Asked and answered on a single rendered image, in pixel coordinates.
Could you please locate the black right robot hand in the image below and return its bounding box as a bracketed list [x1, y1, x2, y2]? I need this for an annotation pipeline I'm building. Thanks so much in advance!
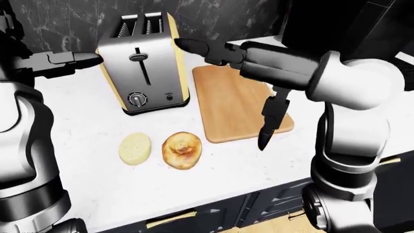
[174, 38, 321, 151]

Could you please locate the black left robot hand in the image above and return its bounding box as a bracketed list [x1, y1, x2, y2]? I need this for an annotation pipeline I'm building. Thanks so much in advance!
[12, 0, 102, 79]

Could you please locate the wooden cutting board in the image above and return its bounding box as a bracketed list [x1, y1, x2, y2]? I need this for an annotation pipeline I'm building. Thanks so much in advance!
[191, 64, 296, 144]

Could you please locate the round toasted bread roll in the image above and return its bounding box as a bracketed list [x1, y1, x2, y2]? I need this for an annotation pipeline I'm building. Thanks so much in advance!
[161, 131, 204, 170]

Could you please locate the silver two-slot toaster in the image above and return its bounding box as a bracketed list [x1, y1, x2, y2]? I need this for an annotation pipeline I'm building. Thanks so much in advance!
[94, 11, 191, 117]

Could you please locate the dark cabinet drawer front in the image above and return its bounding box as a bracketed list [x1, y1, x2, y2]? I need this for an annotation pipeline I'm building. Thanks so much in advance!
[93, 155, 414, 233]

